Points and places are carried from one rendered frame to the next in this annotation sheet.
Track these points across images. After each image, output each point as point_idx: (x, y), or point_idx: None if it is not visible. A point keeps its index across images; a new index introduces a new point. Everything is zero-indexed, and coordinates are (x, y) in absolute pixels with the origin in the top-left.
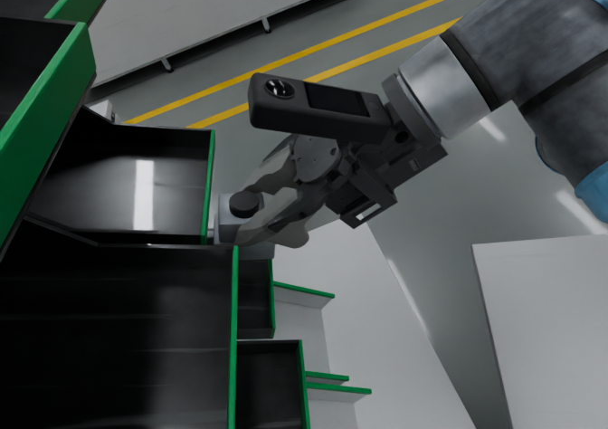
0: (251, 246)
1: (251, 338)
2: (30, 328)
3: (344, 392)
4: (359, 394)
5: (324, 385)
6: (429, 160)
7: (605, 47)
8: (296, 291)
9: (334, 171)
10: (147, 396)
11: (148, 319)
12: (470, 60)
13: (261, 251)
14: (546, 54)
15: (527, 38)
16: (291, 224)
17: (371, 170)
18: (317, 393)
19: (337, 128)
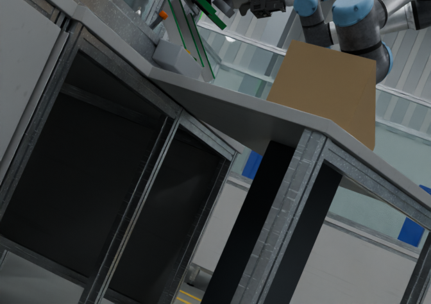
0: (225, 4)
1: (204, 11)
2: None
3: (198, 57)
4: (200, 63)
5: (197, 48)
6: (278, 6)
7: None
8: (207, 63)
9: None
10: None
11: None
12: None
13: (225, 8)
14: None
15: None
16: None
17: None
18: (192, 50)
19: None
